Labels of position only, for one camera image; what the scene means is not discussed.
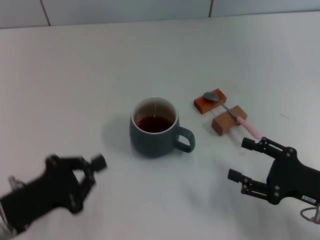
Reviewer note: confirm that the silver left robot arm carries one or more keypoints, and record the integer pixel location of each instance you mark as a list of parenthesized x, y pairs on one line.
[(3, 231)]

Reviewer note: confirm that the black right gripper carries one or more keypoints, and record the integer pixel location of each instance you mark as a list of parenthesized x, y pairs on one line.
[(292, 177)]

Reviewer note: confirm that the reddish flat wooden block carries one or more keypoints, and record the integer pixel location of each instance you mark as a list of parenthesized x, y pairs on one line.
[(205, 106)]

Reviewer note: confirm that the light brown arched wooden block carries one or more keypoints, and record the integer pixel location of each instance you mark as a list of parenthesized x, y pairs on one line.
[(222, 124)]

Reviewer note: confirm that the grey ceramic mug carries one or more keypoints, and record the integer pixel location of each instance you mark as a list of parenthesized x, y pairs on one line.
[(150, 143)]

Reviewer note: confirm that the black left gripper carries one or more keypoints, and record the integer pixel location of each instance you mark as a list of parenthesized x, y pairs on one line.
[(50, 192)]

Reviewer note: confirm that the dark brown tea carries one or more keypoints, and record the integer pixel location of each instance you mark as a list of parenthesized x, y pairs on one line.
[(155, 124)]

